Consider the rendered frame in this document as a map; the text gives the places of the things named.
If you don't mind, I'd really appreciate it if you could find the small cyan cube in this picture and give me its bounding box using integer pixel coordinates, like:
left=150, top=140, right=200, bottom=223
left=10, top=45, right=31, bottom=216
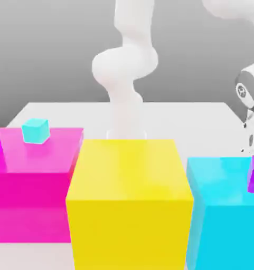
left=21, top=118, right=51, bottom=146

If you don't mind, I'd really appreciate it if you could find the large cyan box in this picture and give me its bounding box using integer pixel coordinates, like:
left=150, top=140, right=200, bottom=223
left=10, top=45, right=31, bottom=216
left=185, top=156, right=254, bottom=270

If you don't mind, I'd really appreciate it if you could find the large yellow box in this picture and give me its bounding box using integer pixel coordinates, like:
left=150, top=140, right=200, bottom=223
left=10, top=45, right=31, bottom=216
left=65, top=138, right=195, bottom=270

